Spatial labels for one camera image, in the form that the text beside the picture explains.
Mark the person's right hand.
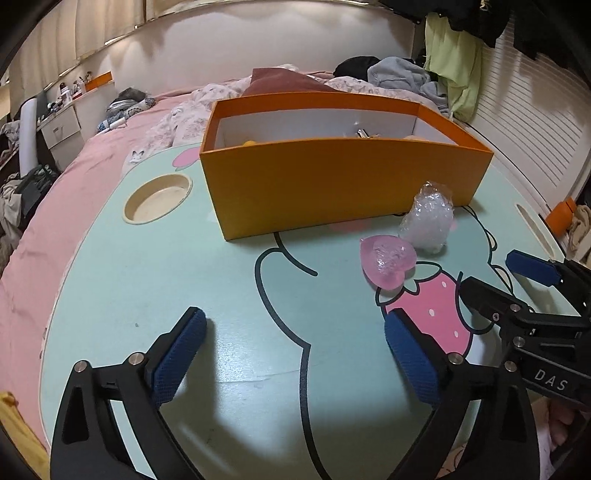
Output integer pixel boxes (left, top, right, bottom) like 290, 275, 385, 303
531, 397, 591, 462

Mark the beige cloth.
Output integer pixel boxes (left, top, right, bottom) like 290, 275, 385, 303
567, 205, 591, 266

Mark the orange box on shelf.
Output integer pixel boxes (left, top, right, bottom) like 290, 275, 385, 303
85, 71, 114, 93

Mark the orange cardboard box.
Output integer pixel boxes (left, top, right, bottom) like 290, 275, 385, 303
199, 92, 495, 241

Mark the white roll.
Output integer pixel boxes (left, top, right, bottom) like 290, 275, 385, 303
18, 99, 38, 171

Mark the green cartoon lap table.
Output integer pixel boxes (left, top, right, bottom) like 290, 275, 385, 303
39, 143, 583, 480

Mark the black bag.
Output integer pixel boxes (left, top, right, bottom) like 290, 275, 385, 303
21, 164, 63, 208

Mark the pink round jelly container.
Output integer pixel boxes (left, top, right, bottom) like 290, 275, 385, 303
360, 235, 417, 291

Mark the white drawer cabinet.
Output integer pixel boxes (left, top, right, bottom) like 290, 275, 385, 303
37, 104, 84, 148

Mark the yellow-green garment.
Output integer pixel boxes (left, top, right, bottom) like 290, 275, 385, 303
424, 13, 483, 123

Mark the maroon pillow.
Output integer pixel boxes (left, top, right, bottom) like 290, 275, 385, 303
242, 68, 342, 97

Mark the bubble wrap packet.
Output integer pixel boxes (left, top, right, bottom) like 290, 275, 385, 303
399, 181, 457, 254

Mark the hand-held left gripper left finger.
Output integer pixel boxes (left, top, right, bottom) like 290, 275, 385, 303
50, 306, 208, 480

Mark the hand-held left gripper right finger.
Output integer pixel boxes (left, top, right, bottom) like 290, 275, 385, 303
384, 308, 541, 480

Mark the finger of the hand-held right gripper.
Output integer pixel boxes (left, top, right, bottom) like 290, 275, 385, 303
459, 276, 539, 352
505, 250, 591, 318

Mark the grey garment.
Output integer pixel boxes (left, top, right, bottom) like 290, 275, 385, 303
367, 56, 451, 114

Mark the black hanging garment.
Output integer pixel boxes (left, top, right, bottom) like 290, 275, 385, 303
383, 0, 564, 61

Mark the blue-grey clothes pile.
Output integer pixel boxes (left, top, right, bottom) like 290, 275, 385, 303
97, 88, 155, 134

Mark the yellow cloth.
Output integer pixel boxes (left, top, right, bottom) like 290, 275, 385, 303
0, 391, 33, 444

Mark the orange object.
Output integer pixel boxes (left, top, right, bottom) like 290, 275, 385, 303
547, 198, 578, 236

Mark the pink floral blanket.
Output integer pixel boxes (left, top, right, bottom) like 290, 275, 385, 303
145, 75, 455, 148

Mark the pink bed sheet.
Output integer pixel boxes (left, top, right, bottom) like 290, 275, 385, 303
0, 83, 259, 462

